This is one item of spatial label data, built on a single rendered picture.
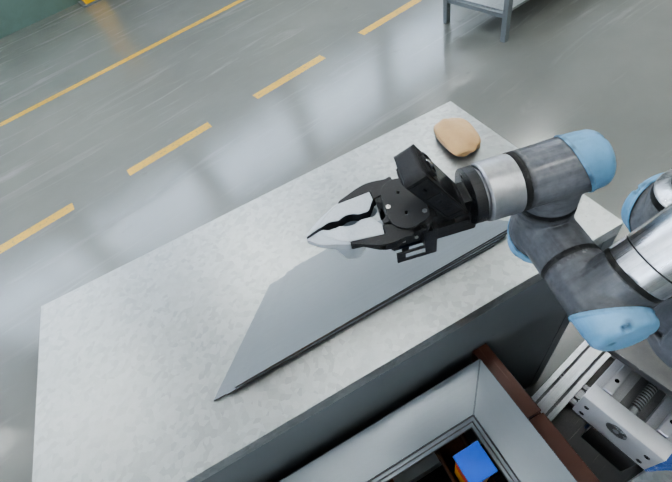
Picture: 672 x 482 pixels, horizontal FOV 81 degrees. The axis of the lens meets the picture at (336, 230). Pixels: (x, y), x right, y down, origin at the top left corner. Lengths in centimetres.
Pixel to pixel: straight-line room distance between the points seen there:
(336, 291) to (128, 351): 50
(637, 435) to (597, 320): 40
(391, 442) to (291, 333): 33
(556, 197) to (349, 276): 50
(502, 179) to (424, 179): 12
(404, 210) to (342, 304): 43
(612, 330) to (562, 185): 16
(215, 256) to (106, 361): 34
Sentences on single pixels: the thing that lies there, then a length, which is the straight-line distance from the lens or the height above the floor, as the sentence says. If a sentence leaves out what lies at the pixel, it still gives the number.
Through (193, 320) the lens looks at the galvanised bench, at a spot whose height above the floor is 105.
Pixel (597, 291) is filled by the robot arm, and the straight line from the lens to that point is 53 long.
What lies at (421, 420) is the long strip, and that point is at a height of 85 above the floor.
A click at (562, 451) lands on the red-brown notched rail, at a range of 103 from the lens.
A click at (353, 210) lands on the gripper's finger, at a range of 47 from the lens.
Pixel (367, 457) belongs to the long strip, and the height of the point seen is 85.
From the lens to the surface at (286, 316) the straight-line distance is 88.
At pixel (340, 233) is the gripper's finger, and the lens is 46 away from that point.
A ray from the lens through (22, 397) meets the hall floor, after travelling 285.
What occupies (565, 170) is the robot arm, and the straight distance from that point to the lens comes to 52.
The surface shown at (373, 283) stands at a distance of 87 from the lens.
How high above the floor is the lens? 181
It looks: 49 degrees down
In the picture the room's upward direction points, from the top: 19 degrees counter-clockwise
